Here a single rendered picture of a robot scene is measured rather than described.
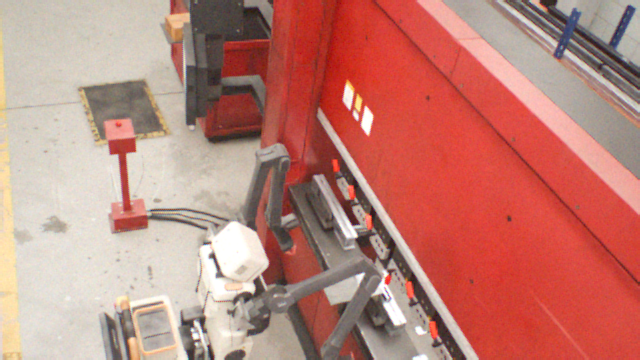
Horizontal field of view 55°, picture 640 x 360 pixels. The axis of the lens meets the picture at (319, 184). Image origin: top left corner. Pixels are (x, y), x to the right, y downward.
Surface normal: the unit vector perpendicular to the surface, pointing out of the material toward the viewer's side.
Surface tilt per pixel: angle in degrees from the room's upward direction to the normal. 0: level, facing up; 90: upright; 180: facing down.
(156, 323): 0
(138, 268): 0
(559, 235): 90
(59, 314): 0
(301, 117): 90
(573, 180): 90
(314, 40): 90
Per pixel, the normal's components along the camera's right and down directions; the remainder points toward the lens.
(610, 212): -0.92, 0.14
